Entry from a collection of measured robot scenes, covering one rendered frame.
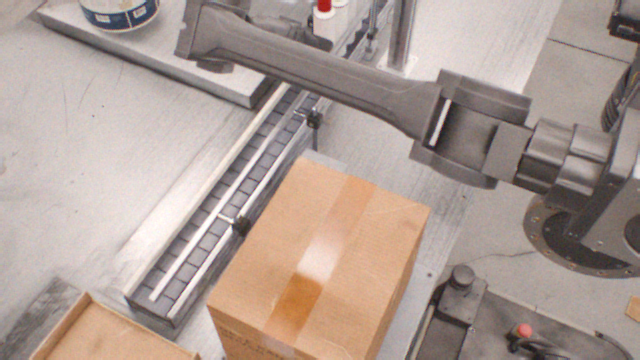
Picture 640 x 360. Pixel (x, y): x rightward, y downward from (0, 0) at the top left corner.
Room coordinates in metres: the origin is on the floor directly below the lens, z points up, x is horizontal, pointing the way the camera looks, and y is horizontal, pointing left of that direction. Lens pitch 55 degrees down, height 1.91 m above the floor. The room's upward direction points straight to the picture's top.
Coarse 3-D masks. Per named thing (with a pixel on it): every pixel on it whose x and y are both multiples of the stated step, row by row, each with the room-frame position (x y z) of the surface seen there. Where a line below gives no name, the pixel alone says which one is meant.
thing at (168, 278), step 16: (368, 0) 1.22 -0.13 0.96; (352, 32) 1.11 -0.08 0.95; (336, 48) 1.04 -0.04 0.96; (304, 96) 0.89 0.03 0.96; (288, 112) 0.84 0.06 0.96; (256, 160) 0.71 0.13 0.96; (240, 176) 0.67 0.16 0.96; (224, 208) 0.60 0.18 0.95; (208, 224) 0.56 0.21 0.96; (192, 240) 0.52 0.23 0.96; (176, 272) 0.46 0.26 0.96; (160, 288) 0.43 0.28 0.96
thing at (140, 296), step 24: (384, 0) 1.32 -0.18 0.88; (288, 96) 0.96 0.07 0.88; (312, 96) 0.96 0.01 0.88; (264, 120) 0.89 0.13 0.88; (240, 168) 0.75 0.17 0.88; (264, 168) 0.75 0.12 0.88; (216, 192) 0.69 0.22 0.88; (240, 192) 0.69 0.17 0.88; (192, 216) 0.63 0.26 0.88; (216, 240) 0.57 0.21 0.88; (168, 264) 0.52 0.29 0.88; (192, 264) 0.52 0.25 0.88; (144, 288) 0.47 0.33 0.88; (168, 288) 0.47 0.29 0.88; (168, 312) 0.42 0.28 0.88
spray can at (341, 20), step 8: (336, 0) 1.10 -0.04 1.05; (344, 0) 1.11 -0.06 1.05; (336, 8) 1.09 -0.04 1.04; (344, 8) 1.10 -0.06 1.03; (336, 16) 1.09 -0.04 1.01; (344, 16) 1.10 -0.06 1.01; (336, 24) 1.09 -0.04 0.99; (344, 24) 1.10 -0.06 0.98; (336, 32) 1.09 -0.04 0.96; (344, 32) 1.10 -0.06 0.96; (336, 40) 1.09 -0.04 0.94; (344, 48) 1.10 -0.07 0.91
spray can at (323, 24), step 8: (320, 0) 1.06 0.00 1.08; (328, 0) 1.06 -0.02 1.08; (320, 8) 1.06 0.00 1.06; (328, 8) 1.06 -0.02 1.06; (320, 16) 1.06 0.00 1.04; (328, 16) 1.06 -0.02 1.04; (320, 24) 1.05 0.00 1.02; (328, 24) 1.05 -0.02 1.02; (320, 32) 1.05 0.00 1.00; (328, 32) 1.05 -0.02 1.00
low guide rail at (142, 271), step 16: (272, 96) 0.93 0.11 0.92; (256, 128) 0.85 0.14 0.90; (240, 144) 0.79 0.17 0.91; (224, 160) 0.75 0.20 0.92; (208, 192) 0.67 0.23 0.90; (192, 208) 0.63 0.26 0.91; (176, 224) 0.59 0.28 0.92; (160, 240) 0.55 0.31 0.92; (144, 272) 0.49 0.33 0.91; (128, 288) 0.45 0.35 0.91
